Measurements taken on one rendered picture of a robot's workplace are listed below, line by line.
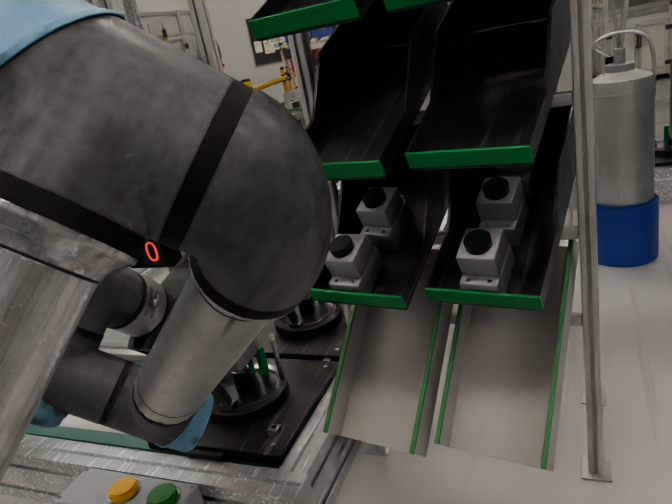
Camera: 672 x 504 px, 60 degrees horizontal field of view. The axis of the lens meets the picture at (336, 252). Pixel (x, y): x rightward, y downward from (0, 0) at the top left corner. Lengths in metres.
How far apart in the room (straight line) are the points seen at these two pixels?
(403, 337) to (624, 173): 0.80
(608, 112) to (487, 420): 0.85
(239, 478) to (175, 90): 0.64
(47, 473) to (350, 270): 0.64
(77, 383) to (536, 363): 0.53
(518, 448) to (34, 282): 0.58
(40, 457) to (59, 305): 0.75
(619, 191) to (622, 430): 0.63
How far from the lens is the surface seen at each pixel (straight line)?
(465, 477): 0.94
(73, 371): 0.69
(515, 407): 0.77
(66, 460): 1.06
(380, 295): 0.68
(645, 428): 1.03
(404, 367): 0.81
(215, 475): 0.90
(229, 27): 12.24
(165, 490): 0.88
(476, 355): 0.79
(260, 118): 0.35
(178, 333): 0.51
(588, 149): 0.71
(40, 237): 0.34
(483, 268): 0.64
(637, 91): 1.42
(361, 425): 0.82
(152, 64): 0.35
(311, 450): 0.87
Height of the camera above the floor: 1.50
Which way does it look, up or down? 21 degrees down
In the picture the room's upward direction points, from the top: 11 degrees counter-clockwise
